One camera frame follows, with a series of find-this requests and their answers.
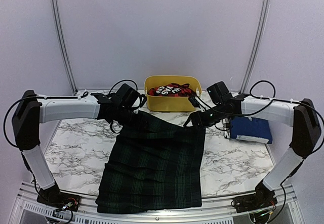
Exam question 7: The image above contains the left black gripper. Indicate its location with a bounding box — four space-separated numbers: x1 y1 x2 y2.
115 106 149 131

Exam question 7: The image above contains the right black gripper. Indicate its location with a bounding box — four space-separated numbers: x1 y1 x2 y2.
184 102 227 130

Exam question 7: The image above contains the red black plaid shirt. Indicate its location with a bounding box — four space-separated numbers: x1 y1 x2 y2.
147 83 196 97

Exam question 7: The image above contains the dark green plaid skirt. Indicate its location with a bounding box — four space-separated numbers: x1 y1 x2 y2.
96 111 206 214

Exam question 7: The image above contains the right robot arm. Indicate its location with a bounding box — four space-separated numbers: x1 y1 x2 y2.
185 81 323 208

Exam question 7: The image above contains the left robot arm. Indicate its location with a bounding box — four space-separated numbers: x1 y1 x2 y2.
9 83 146 206

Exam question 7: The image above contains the yellow plastic basket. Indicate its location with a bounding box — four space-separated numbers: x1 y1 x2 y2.
144 75 202 112

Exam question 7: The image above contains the folded blue garment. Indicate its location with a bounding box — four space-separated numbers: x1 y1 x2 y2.
221 117 273 144

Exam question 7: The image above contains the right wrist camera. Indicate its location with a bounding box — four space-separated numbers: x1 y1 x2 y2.
188 95 200 108

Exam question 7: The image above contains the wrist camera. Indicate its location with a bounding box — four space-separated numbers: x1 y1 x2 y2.
188 95 200 108
91 93 110 104

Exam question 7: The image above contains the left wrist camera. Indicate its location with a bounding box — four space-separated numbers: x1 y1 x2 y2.
91 93 110 104

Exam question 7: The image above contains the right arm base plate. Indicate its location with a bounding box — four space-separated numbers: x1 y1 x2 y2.
231 194 277 213

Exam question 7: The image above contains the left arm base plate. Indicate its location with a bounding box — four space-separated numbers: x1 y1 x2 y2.
37 192 81 211

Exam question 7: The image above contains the aluminium front rail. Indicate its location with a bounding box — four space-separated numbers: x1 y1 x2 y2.
9 182 305 223

